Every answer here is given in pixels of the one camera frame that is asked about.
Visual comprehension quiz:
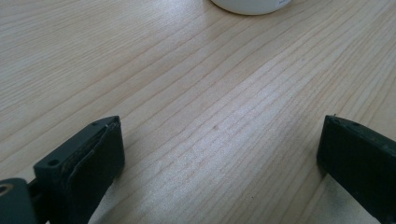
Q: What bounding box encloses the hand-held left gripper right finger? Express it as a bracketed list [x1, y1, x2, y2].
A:
[316, 114, 396, 224]

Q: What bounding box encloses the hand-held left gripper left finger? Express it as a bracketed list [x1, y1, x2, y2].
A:
[33, 115, 126, 224]

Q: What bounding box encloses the white round container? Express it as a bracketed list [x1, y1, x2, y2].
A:
[210, 0, 293, 16]

